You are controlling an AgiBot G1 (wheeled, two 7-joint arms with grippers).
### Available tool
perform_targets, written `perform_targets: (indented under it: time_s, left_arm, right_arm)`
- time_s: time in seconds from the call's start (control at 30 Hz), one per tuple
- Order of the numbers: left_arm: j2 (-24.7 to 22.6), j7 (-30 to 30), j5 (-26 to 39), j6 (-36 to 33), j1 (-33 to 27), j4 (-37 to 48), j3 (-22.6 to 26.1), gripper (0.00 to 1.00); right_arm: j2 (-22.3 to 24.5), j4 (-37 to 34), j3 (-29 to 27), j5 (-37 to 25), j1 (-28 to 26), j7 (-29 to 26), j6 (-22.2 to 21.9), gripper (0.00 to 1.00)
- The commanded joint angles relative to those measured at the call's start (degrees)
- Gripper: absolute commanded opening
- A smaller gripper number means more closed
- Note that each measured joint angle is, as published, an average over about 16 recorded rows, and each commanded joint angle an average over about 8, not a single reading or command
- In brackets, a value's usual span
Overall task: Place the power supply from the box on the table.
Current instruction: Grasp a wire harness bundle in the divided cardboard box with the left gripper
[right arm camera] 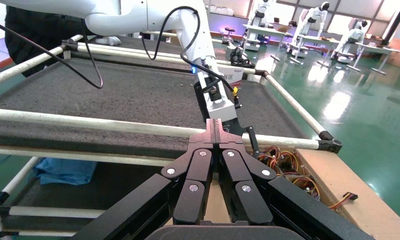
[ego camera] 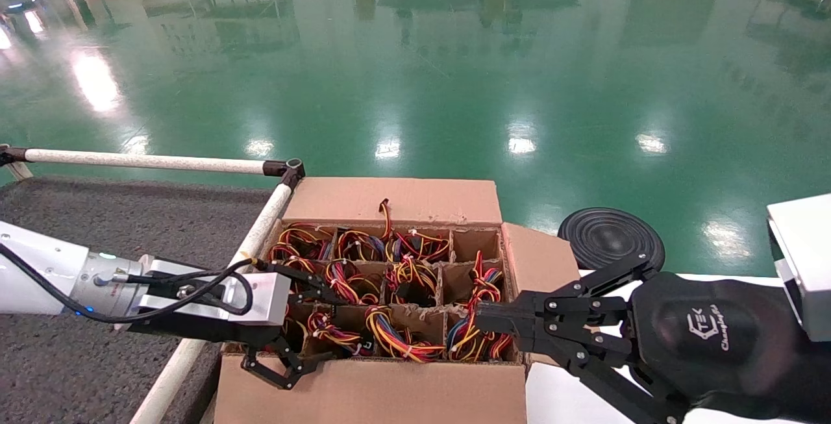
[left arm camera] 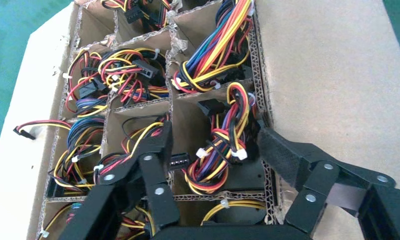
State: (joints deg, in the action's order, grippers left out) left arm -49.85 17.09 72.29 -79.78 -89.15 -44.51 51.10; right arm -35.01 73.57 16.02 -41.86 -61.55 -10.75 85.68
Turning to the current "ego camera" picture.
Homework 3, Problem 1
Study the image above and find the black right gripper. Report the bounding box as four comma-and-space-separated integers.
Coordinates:
475, 254, 807, 424

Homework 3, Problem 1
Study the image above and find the white pipe rail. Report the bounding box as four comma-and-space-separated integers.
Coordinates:
23, 147, 268, 176
130, 182, 294, 424

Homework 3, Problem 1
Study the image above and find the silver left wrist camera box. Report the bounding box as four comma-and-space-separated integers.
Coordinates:
130, 254, 293, 329

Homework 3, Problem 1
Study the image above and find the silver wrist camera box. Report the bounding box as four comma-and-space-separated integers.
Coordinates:
766, 193, 831, 343
130, 254, 293, 329

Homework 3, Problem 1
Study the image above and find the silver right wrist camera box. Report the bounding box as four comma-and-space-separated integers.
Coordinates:
766, 193, 831, 343

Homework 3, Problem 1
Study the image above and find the grey felt table mat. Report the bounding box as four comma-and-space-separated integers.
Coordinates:
0, 176, 273, 424

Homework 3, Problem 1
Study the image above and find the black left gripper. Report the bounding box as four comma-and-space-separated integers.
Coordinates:
125, 262, 348, 391

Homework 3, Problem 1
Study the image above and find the black round ribbed disc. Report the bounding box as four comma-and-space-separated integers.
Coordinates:
557, 207, 666, 273

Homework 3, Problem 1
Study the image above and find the brown cardboard divider box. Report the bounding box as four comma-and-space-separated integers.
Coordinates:
213, 177, 582, 424

